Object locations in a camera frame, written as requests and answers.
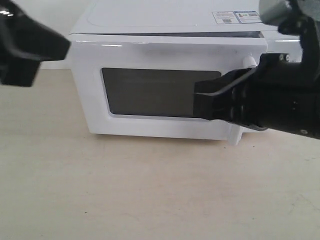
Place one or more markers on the white microwave oven body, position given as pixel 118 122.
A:
pixel 171 35

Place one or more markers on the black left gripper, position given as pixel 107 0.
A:
pixel 24 44

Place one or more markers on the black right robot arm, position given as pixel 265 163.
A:
pixel 294 18

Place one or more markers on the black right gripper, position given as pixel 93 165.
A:
pixel 277 94

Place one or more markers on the white microwave door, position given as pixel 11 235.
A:
pixel 143 85

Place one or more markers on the printed paper instruction sheet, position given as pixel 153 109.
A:
pixel 236 17

